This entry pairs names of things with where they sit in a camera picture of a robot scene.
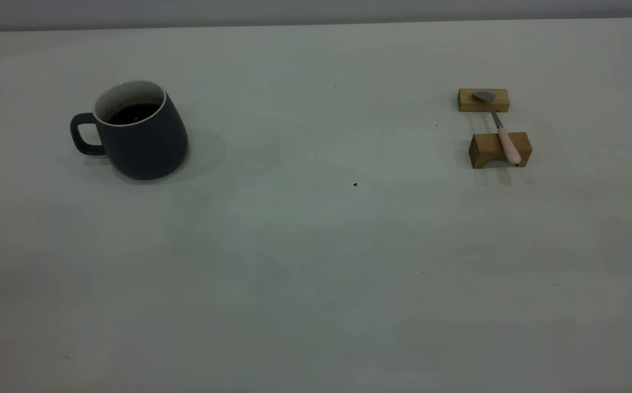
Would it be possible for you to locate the dark grey ceramic cup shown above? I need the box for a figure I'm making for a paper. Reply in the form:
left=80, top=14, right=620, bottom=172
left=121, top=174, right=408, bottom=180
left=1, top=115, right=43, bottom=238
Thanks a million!
left=70, top=80, right=189, bottom=181

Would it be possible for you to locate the pink handled metal spoon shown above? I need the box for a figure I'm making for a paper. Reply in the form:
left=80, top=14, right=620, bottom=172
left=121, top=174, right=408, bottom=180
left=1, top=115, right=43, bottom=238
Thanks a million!
left=472, top=91, right=522, bottom=166

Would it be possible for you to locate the arched wooden block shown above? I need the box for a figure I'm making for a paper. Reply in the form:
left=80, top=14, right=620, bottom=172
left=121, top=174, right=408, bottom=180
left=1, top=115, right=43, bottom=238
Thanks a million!
left=468, top=132, right=533, bottom=169

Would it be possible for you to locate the flat rectangular wooden block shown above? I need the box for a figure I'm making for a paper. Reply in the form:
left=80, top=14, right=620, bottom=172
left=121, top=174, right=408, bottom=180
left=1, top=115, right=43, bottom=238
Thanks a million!
left=457, top=88, right=511, bottom=113

